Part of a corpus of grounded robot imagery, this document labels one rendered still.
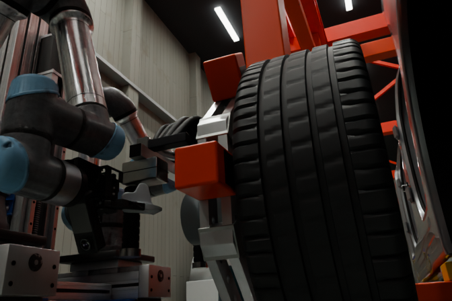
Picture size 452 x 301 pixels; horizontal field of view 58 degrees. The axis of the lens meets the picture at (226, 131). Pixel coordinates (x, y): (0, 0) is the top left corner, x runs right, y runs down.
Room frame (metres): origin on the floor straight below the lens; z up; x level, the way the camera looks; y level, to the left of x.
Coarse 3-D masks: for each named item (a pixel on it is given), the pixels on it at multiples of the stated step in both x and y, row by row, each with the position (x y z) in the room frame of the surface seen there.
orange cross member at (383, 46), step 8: (376, 40) 2.96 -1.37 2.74; (384, 40) 2.94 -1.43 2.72; (392, 40) 2.92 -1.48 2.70; (368, 48) 2.99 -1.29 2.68; (376, 48) 2.97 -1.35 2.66; (384, 48) 2.95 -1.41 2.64; (392, 48) 2.92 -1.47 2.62; (368, 56) 3.00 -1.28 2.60; (376, 56) 3.01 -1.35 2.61; (384, 56) 3.02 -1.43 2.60; (392, 56) 3.03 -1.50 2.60
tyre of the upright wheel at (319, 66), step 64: (256, 64) 0.69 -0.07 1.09; (320, 64) 0.60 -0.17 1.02; (256, 128) 0.60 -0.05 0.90; (320, 128) 0.56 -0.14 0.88; (256, 192) 0.60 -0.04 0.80; (320, 192) 0.57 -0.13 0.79; (384, 192) 0.54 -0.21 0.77; (256, 256) 0.63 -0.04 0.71; (320, 256) 0.60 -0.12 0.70; (384, 256) 0.58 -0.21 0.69
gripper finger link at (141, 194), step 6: (138, 186) 0.78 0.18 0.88; (144, 186) 0.79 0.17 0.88; (126, 192) 0.77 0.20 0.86; (132, 192) 0.78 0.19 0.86; (138, 192) 0.78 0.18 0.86; (144, 192) 0.79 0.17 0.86; (126, 198) 0.77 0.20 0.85; (132, 198) 0.78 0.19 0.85; (138, 198) 0.78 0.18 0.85; (144, 198) 0.79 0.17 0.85; (150, 198) 0.80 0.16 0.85; (150, 204) 0.79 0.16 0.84; (126, 210) 0.77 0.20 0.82; (132, 210) 0.77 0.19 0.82; (138, 210) 0.78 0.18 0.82; (144, 210) 0.78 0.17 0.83; (150, 210) 0.79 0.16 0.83; (156, 210) 0.81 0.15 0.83
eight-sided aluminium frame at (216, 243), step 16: (208, 112) 0.74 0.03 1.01; (224, 112) 0.71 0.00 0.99; (208, 128) 0.69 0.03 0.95; (224, 128) 0.68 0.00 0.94; (224, 144) 0.68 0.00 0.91; (208, 208) 0.69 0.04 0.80; (224, 208) 0.68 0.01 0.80; (208, 224) 0.69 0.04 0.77; (224, 224) 0.68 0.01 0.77; (208, 240) 0.69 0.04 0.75; (224, 240) 0.68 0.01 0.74; (240, 240) 0.70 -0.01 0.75; (208, 256) 0.71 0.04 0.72; (224, 256) 0.70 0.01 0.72; (240, 256) 0.69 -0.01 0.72; (224, 272) 0.74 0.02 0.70; (240, 272) 0.72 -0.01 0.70; (224, 288) 0.75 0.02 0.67; (240, 288) 0.74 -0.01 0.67
